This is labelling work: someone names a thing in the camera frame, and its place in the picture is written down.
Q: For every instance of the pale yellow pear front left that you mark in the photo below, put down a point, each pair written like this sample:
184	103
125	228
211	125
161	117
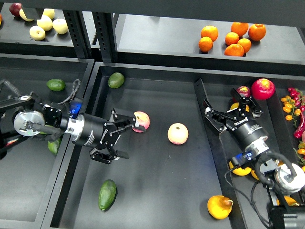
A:
37	33

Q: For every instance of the orange centre small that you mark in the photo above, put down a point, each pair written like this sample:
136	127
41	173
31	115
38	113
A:
231	38

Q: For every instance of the large red apple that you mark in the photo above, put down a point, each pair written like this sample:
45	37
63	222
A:
262	89

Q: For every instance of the pale yellow pear behind tag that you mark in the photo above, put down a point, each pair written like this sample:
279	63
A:
23	16

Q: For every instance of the cherry tomato vine bunch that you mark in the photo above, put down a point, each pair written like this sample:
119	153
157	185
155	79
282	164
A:
293	104

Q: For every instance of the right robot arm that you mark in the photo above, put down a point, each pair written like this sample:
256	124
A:
274	171

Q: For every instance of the orange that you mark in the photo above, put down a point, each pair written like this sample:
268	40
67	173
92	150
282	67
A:
246	44
257	32
240	28
210	31
205	44
234	50

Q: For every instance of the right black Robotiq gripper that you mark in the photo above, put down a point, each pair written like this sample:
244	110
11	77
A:
245	128

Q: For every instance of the orange top right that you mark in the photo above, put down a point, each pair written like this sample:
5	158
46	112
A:
257	32

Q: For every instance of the green avocado centre tray corner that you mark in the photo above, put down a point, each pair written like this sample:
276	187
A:
116	80

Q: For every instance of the green avocado top left tray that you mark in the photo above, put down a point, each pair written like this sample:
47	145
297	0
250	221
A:
56	84

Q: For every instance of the black shelf upright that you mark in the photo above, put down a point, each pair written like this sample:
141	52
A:
105	33
74	28

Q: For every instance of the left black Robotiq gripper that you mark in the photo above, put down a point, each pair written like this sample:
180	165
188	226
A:
88	131

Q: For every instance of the red chili pepper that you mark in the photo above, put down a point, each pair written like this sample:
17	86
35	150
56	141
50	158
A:
301	128

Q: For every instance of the black shelf upright right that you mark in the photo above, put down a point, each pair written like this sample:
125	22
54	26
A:
105	33

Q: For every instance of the pink red apple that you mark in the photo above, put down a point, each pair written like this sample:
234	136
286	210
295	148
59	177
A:
142	120

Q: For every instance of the pale yellow pear middle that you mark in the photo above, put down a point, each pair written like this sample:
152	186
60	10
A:
45	22

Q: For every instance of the black left tray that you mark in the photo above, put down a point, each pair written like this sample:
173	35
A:
29	170

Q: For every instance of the orange top left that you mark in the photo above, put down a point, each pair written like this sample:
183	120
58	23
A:
210	31

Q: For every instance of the orange lower left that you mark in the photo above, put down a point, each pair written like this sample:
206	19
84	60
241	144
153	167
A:
205	44

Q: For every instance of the pale yellow pink apple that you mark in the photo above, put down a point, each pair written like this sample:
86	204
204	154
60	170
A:
177	133

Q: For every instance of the black centre tray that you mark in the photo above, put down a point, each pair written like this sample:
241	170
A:
161	185

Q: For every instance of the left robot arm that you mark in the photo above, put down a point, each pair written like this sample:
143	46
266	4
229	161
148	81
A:
34	119

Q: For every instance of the dark red apple on shelf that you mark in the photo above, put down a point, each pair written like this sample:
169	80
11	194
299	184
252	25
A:
15	8

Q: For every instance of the green avocado lower cluster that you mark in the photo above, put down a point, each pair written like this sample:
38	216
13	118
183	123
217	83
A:
54	146

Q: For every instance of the orange right lower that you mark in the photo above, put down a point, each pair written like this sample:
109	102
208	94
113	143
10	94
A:
246	44

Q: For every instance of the black shelf upright left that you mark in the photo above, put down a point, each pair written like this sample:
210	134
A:
74	28

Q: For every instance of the black right tray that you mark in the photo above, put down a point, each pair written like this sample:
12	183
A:
249	196

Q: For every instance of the pale yellow pear back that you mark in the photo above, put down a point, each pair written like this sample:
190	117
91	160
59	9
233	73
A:
49	13

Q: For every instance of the orange front bottom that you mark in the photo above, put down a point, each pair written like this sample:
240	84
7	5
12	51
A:
234	50

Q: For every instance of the pale yellow pear right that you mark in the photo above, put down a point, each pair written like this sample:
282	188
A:
60	26

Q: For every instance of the black tray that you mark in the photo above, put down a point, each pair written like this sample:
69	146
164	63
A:
249	196
29	170
161	185

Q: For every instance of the orange top middle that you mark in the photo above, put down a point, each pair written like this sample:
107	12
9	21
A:
240	28

